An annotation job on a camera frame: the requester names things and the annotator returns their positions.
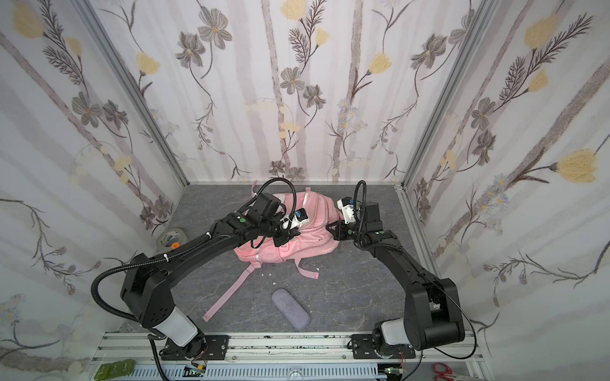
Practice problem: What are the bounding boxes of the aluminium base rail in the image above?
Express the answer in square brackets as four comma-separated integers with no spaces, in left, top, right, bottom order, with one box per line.
[83,332,493,380]

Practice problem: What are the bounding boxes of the purple glasses case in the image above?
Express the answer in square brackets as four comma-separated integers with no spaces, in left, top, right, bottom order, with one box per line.
[272,288,311,331]

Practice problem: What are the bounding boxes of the red handled scissors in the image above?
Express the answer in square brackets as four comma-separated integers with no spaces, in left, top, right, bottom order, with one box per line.
[433,363,455,381]

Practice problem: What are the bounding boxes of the white tape roll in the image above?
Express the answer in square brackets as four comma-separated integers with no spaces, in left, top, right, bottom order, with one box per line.
[156,228,189,252]

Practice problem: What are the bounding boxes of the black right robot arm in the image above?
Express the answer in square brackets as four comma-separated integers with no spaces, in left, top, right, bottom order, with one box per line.
[326,180,469,351]

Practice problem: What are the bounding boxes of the green connector block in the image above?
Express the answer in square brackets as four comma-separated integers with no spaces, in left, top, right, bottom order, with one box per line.
[94,359,136,381]

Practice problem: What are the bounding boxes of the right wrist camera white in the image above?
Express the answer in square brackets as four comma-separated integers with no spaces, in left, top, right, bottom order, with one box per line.
[337,197,356,224]

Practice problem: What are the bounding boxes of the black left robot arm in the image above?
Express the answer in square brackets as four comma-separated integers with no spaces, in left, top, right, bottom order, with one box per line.
[91,188,308,360]

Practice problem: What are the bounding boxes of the pink student backpack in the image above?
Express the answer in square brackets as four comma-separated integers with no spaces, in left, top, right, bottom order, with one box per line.
[203,187,343,322]

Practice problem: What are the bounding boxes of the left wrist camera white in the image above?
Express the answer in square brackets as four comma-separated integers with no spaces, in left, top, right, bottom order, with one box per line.
[282,208,309,230]

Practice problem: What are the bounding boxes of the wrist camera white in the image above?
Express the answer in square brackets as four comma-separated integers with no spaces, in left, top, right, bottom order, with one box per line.
[337,197,356,224]
[282,208,309,230]

